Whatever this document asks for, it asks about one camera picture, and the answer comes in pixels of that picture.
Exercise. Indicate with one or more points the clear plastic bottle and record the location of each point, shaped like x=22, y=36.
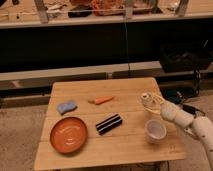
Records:
x=149, y=101

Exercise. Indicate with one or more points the black white striped block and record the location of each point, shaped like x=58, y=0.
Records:
x=109, y=124

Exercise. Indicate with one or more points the black power adapter with cable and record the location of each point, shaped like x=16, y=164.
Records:
x=193, y=110

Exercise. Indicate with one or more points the blue sponge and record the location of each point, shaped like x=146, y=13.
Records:
x=69, y=106

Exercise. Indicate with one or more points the white paper cup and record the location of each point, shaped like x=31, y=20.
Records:
x=155, y=131

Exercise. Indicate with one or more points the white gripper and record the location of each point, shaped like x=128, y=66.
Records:
x=169, y=111

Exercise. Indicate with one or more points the wooden table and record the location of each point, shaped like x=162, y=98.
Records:
x=125, y=144

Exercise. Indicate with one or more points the black box on shelf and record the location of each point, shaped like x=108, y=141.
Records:
x=183, y=57

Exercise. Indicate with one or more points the orange plate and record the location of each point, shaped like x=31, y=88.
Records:
x=68, y=135

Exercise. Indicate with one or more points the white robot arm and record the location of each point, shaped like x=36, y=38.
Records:
x=200, y=127

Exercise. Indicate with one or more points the orange toy carrot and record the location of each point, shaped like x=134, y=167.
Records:
x=100, y=100

